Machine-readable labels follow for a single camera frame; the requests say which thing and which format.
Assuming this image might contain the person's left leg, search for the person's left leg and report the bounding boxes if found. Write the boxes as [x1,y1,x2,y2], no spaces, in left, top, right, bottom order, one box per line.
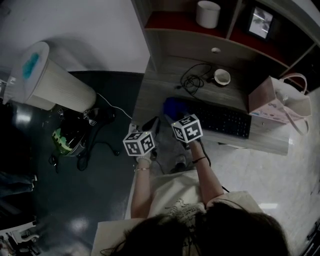
[169,163,187,175]

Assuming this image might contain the black and green helmet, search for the black and green helmet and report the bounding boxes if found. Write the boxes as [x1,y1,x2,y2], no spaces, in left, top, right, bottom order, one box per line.
[51,119,87,157]

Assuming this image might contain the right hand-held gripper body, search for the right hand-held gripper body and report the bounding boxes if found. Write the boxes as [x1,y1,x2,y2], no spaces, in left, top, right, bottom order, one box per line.
[171,113,204,151]

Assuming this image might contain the pink patterned tote bag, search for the pink patterned tote bag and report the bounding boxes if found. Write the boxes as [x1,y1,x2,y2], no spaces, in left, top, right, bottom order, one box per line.
[248,72,313,137]

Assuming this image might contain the tangled black floor cables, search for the tangled black floor cables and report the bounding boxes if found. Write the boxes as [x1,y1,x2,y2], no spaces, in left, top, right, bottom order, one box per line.
[48,124,120,173]

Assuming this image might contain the white cylindrical air purifier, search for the white cylindrical air purifier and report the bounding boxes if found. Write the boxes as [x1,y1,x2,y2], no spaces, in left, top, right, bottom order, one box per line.
[2,41,98,113]

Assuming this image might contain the person's white printed shirt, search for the person's white printed shirt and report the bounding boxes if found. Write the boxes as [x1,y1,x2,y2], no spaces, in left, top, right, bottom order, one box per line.
[91,169,263,256]

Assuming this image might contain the person's right forearm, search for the person's right forearm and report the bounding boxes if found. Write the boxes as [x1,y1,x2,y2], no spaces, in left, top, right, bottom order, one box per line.
[189,141,225,205]

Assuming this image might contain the white cylinder cup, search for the white cylinder cup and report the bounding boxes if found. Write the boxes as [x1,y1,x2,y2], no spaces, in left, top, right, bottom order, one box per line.
[195,0,222,29]

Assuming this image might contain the black coiled cable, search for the black coiled cable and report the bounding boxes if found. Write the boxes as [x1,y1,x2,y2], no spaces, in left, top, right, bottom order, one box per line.
[176,62,213,96]

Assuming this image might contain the thin white cable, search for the thin white cable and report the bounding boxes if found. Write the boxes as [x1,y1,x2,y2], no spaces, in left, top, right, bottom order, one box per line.
[96,92,133,120]

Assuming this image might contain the black tagged device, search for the black tagged device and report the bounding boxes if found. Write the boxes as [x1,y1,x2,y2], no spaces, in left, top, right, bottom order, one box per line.
[83,107,117,128]

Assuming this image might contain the person's left hand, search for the person's left hand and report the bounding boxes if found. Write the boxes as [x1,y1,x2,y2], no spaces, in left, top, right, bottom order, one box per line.
[134,151,153,165]

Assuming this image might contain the white and brown bowl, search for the white and brown bowl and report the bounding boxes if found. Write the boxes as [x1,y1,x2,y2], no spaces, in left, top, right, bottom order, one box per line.
[212,68,232,87]

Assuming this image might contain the blue cloth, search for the blue cloth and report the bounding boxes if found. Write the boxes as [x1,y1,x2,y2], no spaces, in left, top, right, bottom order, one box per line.
[162,96,193,121]

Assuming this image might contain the black picture frame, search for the black picture frame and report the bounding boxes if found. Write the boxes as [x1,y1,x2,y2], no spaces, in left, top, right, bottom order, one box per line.
[246,5,276,42]

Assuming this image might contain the person's left forearm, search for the person's left forearm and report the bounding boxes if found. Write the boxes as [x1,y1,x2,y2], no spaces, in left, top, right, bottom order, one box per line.
[130,162,154,220]

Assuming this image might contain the black keyboard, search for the black keyboard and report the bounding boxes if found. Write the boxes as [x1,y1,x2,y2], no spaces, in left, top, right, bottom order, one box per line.
[172,98,253,140]

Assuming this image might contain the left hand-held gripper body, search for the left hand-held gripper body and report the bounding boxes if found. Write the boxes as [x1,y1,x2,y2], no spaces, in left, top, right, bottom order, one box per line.
[122,124,161,157]

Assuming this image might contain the person's left shoe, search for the person's left shoe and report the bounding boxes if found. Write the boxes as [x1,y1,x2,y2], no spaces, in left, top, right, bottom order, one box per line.
[174,154,187,167]

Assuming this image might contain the grey wooden desk with shelves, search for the grey wooden desk with shelves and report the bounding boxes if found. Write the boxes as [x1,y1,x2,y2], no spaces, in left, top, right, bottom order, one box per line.
[131,0,320,156]

